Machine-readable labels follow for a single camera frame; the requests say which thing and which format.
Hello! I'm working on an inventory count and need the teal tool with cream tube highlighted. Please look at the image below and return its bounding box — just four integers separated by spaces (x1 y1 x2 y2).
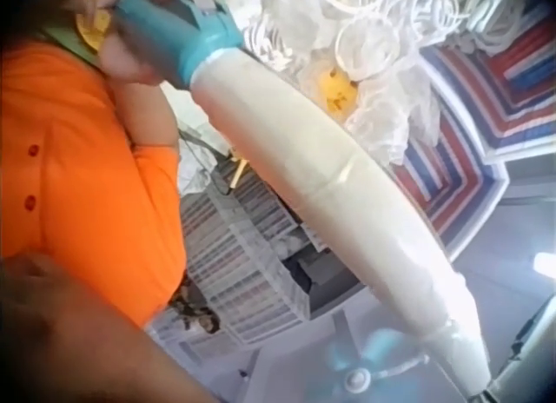
111 0 494 380

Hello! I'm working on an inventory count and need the yellow round toy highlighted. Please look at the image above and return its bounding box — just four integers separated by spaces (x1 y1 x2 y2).
315 67 359 114

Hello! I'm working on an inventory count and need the clear rack of small packets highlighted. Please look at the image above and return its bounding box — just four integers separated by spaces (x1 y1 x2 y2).
147 153 316 354

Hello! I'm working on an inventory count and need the small teal fan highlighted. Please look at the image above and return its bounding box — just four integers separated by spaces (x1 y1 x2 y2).
319 327 431 403

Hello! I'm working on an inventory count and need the heap of white cords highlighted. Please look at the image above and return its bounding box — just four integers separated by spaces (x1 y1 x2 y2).
434 0 556 59

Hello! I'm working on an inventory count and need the yellow round disc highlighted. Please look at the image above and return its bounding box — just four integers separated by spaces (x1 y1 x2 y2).
74 0 115 52

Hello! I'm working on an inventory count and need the stack of striped packets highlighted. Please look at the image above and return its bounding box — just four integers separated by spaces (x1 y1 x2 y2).
390 24 556 252

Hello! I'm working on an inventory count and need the white metal frame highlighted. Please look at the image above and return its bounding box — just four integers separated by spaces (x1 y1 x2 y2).
471 296 556 403

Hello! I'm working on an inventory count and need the person's right hand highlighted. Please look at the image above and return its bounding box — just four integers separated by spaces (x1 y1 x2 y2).
98 17 192 90

